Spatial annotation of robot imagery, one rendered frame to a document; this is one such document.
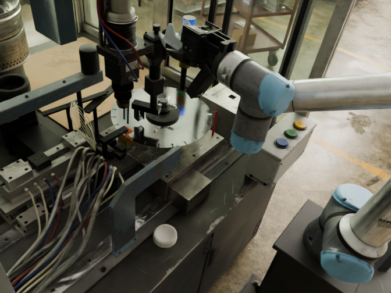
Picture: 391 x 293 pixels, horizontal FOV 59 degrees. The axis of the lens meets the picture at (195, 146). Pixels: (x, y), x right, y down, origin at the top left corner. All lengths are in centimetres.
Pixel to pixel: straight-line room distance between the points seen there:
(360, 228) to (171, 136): 56
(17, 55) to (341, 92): 117
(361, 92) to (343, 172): 188
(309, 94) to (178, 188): 50
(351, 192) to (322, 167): 160
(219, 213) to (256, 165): 22
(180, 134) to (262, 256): 110
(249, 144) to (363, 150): 224
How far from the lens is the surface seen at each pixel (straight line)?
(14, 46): 150
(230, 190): 120
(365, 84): 80
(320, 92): 80
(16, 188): 108
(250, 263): 194
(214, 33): 78
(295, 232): 116
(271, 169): 119
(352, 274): 94
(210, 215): 112
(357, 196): 102
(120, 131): 102
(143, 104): 104
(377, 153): 298
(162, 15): 164
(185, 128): 109
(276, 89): 66
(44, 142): 125
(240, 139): 74
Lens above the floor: 163
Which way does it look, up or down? 41 degrees down
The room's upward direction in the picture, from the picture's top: 9 degrees clockwise
